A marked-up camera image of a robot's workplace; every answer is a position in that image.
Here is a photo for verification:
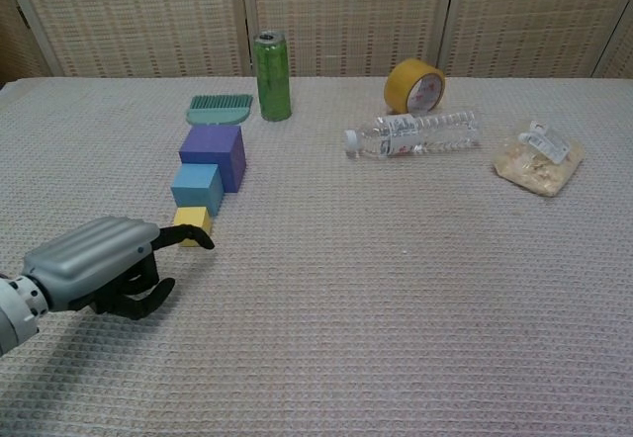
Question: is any clear bag of snacks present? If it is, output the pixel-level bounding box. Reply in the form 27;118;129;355
492;119;586;198

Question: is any beige woven folding screen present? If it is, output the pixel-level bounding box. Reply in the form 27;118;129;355
0;0;633;80

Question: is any teal hand brush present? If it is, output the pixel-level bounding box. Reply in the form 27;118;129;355
186;93;254;127

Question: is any medium blue foam cube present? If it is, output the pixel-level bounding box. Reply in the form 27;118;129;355
170;163;226;219

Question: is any white waffle-weave tablecloth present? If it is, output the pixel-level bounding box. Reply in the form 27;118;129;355
0;76;633;437

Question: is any large purple foam cube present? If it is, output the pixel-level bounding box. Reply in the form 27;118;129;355
178;125;247;194

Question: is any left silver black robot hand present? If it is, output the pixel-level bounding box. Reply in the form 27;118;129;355
22;217;217;322

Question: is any green drink can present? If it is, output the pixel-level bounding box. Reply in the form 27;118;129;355
253;30;293;124

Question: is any small yellow foam cube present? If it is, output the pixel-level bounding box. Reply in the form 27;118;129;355
172;206;214;248

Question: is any clear plastic water bottle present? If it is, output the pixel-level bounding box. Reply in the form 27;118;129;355
344;108;482;160

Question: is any yellow packing tape roll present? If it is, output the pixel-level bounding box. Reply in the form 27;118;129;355
384;57;446;115

